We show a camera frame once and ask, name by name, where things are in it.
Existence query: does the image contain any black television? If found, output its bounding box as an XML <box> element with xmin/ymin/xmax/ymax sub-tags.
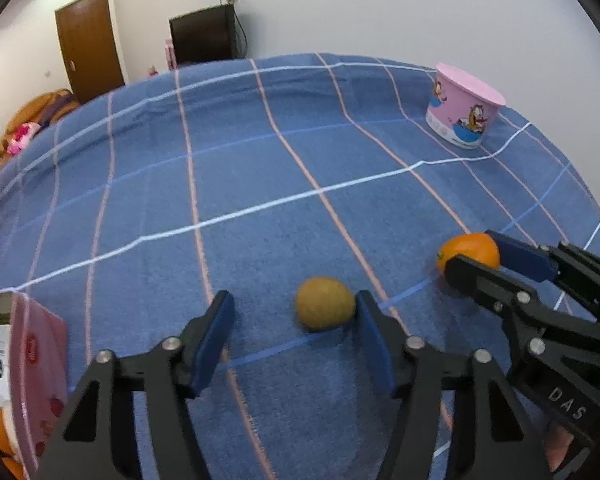
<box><xmin>169</xmin><ymin>4</ymin><xmax>241</xmax><ymax>67</ymax></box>

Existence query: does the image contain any yellow-green round fruit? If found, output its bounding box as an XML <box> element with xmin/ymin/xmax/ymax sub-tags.
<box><xmin>295</xmin><ymin>276</ymin><xmax>356</xmax><ymax>332</ymax></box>

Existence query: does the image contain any orange sofa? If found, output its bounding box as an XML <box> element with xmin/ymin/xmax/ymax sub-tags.
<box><xmin>0</xmin><ymin>89</ymin><xmax>81</xmax><ymax>158</ymax></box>

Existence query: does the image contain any black power cable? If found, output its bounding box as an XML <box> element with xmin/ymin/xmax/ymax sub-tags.
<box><xmin>235</xmin><ymin>0</ymin><xmax>249</xmax><ymax>57</ymax></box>

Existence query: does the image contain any person's right hand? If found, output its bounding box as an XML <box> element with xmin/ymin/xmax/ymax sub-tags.
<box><xmin>545</xmin><ymin>422</ymin><xmax>578</xmax><ymax>472</ymax></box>

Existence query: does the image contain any pink flowered cushion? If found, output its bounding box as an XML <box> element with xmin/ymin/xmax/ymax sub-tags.
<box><xmin>6</xmin><ymin>122</ymin><xmax>41</xmax><ymax>156</ymax></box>

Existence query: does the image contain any purple cloth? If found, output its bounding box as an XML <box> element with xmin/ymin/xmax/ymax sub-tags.
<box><xmin>37</xmin><ymin>95</ymin><xmax>79</xmax><ymax>124</ymax></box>

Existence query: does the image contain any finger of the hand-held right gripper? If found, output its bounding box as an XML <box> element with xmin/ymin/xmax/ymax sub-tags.
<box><xmin>485</xmin><ymin>230</ymin><xmax>600</xmax><ymax>322</ymax></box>
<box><xmin>444</xmin><ymin>254</ymin><xmax>600</xmax><ymax>372</ymax></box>

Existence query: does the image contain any pink cartoon paper cup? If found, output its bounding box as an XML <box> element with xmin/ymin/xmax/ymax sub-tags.
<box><xmin>425</xmin><ymin>63</ymin><xmax>507</xmax><ymax>151</ymax></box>

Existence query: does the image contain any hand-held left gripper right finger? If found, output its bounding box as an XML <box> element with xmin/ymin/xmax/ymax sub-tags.
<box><xmin>355</xmin><ymin>290</ymin><xmax>553</xmax><ymax>480</ymax></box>

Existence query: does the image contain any pink tin box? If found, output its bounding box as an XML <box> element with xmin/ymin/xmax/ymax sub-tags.
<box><xmin>0</xmin><ymin>292</ymin><xmax>70</xmax><ymax>480</ymax></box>

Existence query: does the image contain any large orange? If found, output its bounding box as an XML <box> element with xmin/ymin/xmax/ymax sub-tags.
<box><xmin>0</xmin><ymin>409</ymin><xmax>18</xmax><ymax>453</ymax></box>

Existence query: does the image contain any small orange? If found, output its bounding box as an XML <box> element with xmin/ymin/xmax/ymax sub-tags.
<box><xmin>436</xmin><ymin>233</ymin><xmax>501</xmax><ymax>286</ymax></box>

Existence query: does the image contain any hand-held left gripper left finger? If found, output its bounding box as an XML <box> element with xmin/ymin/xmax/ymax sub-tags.
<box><xmin>37</xmin><ymin>290</ymin><xmax>237</xmax><ymax>480</ymax></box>

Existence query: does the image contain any brown wooden door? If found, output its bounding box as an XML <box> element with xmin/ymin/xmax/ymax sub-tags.
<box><xmin>55</xmin><ymin>0</ymin><xmax>127</xmax><ymax>105</ymax></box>

